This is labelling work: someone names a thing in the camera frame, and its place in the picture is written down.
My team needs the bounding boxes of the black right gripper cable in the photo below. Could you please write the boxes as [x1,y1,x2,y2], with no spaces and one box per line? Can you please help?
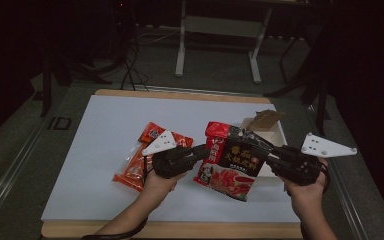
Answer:
[318,163,332,196]

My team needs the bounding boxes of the black floor socket plate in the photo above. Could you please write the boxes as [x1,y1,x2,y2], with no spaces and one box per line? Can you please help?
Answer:
[47,116,73,131]

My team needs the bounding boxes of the person's right hand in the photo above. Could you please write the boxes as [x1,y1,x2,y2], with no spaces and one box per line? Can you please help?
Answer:
[280,157,330,205]

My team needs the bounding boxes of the person's left hand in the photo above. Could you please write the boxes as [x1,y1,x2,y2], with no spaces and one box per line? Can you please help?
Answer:
[140,167,188,203]

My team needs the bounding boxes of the gold snack packet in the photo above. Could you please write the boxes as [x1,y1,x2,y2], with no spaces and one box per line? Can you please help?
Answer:
[247,109,286,132]

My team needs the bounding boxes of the black metal stand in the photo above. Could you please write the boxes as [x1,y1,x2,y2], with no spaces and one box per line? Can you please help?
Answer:
[39,46,114,118]
[263,19,335,136]

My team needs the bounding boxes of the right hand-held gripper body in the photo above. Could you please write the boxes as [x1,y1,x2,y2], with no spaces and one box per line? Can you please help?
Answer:
[265,132,359,187]

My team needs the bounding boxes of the metal floor rail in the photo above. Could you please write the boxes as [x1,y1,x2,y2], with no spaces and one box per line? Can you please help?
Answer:
[0,113,53,231]
[308,105,370,240]

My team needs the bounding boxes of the white table mat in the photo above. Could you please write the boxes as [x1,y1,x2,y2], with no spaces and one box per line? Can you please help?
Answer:
[41,94,302,224]

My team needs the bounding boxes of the white metal desk frame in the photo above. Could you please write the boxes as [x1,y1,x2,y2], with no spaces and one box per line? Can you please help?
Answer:
[174,0,274,85]

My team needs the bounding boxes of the white compartment tray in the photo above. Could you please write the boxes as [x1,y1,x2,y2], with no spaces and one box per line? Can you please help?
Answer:
[239,116,290,186]

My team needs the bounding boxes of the orange snack packet clear window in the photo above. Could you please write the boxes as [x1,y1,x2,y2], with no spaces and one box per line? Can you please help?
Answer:
[112,121,194,193]

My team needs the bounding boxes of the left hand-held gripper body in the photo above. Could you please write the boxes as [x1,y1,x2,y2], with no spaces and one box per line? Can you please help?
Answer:
[141,129,201,180]

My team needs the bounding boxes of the black floor cables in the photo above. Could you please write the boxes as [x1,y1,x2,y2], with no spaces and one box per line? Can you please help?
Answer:
[119,29,152,92]

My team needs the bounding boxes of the red and black soup packet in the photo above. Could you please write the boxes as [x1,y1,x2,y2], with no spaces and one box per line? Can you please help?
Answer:
[193,121,276,203]

